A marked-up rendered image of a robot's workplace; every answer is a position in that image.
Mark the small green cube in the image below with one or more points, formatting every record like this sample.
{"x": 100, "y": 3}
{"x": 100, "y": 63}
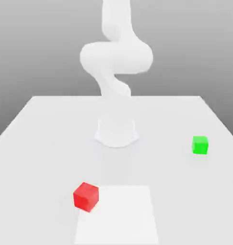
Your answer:
{"x": 200, "y": 145}

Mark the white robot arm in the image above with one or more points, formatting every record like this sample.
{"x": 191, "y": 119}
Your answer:
{"x": 116, "y": 57}

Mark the small red cube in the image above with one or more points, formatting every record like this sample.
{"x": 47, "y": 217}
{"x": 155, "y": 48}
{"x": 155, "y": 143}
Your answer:
{"x": 85, "y": 197}

